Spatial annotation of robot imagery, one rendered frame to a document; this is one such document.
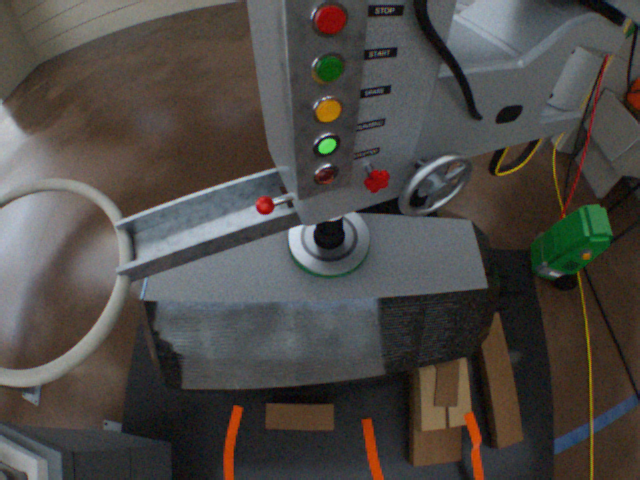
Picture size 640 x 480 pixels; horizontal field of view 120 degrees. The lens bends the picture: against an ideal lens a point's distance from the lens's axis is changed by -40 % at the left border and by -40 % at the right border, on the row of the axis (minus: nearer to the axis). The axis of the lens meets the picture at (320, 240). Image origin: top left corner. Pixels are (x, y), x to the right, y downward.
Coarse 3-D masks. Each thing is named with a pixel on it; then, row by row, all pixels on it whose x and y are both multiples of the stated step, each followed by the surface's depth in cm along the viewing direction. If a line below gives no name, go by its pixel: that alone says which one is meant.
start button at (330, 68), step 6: (324, 60) 25; (330, 60) 25; (336, 60) 25; (318, 66) 25; (324, 66) 25; (330, 66) 25; (336, 66) 25; (342, 66) 26; (318, 72) 25; (324, 72) 25; (330, 72) 26; (336, 72) 26; (324, 78) 26; (330, 78) 26; (336, 78) 27
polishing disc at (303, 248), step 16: (352, 224) 82; (304, 240) 79; (352, 240) 79; (368, 240) 79; (304, 256) 77; (320, 256) 77; (336, 256) 77; (352, 256) 77; (320, 272) 75; (336, 272) 74
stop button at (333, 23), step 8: (328, 8) 20; (336, 8) 20; (320, 16) 21; (328, 16) 21; (336, 16) 21; (344, 16) 21; (320, 24) 21; (328, 24) 21; (336, 24) 22; (328, 32) 22
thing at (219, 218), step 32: (224, 192) 59; (256, 192) 63; (128, 224) 54; (160, 224) 58; (192, 224) 58; (224, 224) 58; (256, 224) 53; (288, 224) 57; (160, 256) 49; (192, 256) 53
